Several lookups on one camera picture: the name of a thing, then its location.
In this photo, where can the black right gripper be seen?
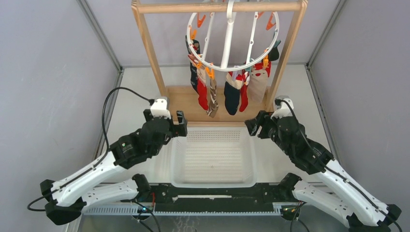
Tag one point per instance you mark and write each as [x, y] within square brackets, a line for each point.
[252, 124]

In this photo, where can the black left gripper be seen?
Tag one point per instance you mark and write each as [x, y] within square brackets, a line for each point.
[180, 129]

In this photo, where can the beige reindeer sock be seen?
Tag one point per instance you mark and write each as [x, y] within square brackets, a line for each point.
[259, 76]

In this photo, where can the brown striped sock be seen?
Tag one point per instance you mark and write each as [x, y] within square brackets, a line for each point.
[213, 103]

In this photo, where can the navy sock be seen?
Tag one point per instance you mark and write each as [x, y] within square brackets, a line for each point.
[232, 93]

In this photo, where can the white perforated plastic basket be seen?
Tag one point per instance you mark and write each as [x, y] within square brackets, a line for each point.
[213, 157]

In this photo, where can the red sock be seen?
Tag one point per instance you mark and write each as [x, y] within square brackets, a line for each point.
[243, 91]
[202, 88]

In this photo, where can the white round clip hanger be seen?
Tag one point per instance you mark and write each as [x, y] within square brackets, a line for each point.
[228, 44]

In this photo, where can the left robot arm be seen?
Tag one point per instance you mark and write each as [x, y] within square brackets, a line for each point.
[68, 198]

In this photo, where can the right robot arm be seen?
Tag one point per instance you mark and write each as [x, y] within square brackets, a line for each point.
[350, 203]

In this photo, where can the wooden hanger stand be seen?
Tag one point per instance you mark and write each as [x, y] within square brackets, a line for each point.
[184, 98]

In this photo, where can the dark printed sock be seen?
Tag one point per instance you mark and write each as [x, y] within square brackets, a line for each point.
[193, 69]

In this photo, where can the dark green sock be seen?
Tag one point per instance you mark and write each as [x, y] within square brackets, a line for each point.
[274, 53]

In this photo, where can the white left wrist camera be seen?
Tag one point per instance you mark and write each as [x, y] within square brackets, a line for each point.
[160, 108]

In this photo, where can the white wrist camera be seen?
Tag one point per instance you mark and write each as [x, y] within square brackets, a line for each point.
[284, 107]
[160, 108]

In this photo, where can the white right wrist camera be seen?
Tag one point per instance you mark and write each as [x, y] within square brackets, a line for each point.
[284, 107]

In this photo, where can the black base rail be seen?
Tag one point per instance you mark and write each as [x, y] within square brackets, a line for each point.
[260, 198]

